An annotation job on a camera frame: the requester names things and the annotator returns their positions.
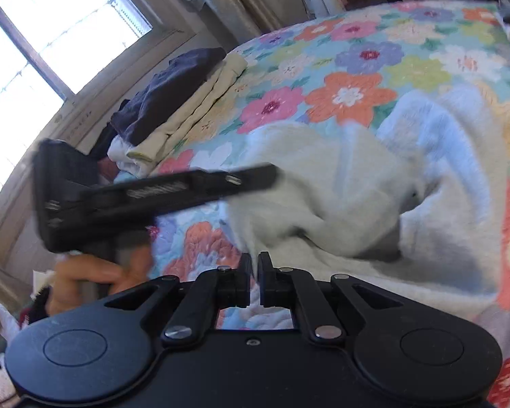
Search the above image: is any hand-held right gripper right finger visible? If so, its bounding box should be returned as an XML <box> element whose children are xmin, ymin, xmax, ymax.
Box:
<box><xmin>257</xmin><ymin>252</ymin><xmax>404</xmax><ymax>345</ymax></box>

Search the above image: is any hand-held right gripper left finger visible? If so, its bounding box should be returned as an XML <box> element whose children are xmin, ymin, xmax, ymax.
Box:
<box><xmin>105</xmin><ymin>253</ymin><xmax>254</xmax><ymax>346</ymax></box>

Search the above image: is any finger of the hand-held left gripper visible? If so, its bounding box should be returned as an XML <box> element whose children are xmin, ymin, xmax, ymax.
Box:
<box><xmin>83</xmin><ymin>163</ymin><xmax>279</xmax><ymax>222</ymax></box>

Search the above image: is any white fleece garment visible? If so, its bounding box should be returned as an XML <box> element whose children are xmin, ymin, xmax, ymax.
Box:
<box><xmin>219</xmin><ymin>87</ymin><xmax>510</xmax><ymax>321</ymax></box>

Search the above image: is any person's left hand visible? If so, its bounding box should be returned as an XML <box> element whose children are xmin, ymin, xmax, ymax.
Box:
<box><xmin>47</xmin><ymin>244</ymin><xmax>154</xmax><ymax>316</ymax></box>

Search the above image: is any folded white garment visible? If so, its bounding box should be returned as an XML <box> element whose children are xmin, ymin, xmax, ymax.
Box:
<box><xmin>107</xmin><ymin>135</ymin><xmax>154</xmax><ymax>177</ymax></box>

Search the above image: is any folded cream garment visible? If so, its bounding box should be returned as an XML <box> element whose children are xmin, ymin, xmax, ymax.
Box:
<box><xmin>126</xmin><ymin>53</ymin><xmax>248</xmax><ymax>166</ymax></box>

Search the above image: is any folded navy garment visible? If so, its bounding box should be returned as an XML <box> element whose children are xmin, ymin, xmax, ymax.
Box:
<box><xmin>109</xmin><ymin>48</ymin><xmax>227</xmax><ymax>145</ymax></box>

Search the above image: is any window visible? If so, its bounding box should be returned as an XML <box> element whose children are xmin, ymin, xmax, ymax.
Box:
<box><xmin>0</xmin><ymin>0</ymin><xmax>154</xmax><ymax>211</ymax></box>

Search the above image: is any floral quilt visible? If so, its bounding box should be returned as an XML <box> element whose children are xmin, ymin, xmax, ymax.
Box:
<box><xmin>110</xmin><ymin>0</ymin><xmax>510</xmax><ymax>408</ymax></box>

